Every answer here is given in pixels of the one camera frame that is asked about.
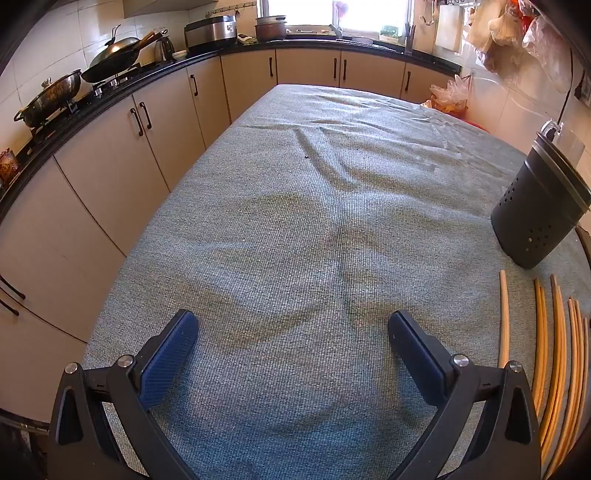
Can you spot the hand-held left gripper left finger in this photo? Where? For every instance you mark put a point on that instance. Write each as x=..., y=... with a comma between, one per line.
x=171, y=350

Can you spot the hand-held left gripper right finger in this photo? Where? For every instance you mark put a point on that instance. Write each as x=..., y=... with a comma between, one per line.
x=415, y=355

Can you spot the row of wooden chopsticks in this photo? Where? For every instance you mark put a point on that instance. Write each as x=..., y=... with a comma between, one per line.
x=505, y=318

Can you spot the dark grey perforated utensil holder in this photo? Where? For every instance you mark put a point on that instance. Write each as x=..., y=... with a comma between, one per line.
x=531, y=212

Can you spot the grey-green tablecloth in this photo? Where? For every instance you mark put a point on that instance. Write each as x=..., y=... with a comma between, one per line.
x=295, y=221

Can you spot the beige base cabinets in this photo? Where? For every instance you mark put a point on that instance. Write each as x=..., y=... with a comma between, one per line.
x=106, y=152

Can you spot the red basin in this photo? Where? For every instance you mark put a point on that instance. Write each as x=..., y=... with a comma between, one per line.
x=475, y=124

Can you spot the spice jar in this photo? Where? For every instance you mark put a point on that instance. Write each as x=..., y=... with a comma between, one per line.
x=7, y=166

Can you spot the orange plastic bag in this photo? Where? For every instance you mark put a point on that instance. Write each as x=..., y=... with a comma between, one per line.
x=445, y=107

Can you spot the gas stove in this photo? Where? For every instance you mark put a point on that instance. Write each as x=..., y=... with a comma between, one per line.
x=108, y=83

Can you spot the steel pot with food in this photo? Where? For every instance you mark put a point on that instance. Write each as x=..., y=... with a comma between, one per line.
x=48, y=94

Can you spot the black kitchen countertop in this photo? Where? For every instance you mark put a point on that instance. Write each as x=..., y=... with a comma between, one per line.
x=203, y=56

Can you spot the white bowl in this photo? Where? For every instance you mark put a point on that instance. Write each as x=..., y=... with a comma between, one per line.
x=180, y=54

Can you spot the black wok with lid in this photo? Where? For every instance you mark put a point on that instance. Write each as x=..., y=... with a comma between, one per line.
x=113, y=57

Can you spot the steel kettle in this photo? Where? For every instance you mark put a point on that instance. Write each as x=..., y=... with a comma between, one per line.
x=164, y=48

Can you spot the dark counter utensil holder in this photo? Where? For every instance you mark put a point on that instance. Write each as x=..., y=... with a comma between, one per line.
x=410, y=44

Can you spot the steel rice cooker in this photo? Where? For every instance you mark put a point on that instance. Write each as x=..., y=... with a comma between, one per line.
x=210, y=34

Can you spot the small dish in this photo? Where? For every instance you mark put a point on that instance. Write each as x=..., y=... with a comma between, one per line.
x=246, y=39

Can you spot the green package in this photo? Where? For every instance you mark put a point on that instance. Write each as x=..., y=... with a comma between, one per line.
x=389, y=33

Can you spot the hanging beige food bag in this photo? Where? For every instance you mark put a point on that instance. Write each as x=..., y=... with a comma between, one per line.
x=489, y=37

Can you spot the white cutting board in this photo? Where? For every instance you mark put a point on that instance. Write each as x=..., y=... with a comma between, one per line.
x=449, y=27

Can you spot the steel faucet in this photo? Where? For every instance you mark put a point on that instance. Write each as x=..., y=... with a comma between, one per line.
x=338, y=31

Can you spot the brown clay pot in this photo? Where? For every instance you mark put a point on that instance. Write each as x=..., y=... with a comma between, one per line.
x=270, y=32

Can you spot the hanging clear plastic bag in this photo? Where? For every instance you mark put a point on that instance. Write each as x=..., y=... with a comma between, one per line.
x=547, y=46

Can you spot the kitchen window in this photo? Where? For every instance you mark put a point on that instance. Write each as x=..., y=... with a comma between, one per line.
x=369, y=14

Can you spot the pink hanging item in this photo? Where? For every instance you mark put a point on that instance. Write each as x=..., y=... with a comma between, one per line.
x=339, y=7

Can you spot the wall power outlet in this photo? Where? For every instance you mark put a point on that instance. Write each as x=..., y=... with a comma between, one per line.
x=584, y=90

